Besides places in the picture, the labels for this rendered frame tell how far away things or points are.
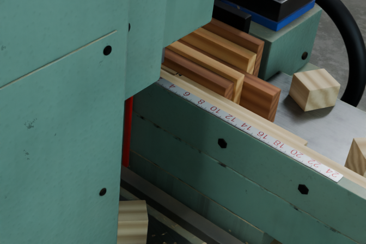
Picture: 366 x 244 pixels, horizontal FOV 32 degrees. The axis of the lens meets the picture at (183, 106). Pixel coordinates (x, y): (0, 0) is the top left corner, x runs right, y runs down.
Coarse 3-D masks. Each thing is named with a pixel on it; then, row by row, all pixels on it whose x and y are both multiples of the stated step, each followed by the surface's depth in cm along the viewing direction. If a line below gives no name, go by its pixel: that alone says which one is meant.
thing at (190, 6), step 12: (168, 0) 66; (180, 0) 68; (192, 0) 70; (204, 0) 72; (168, 12) 67; (180, 12) 69; (192, 12) 71; (204, 12) 73; (168, 24) 68; (180, 24) 70; (192, 24) 72; (204, 24) 74; (168, 36) 69; (180, 36) 71
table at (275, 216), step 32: (288, 96) 82; (160, 128) 75; (288, 128) 77; (320, 128) 78; (352, 128) 78; (160, 160) 77; (192, 160) 74; (224, 192) 72; (256, 192) 69; (256, 224) 71; (288, 224) 68; (320, 224) 65
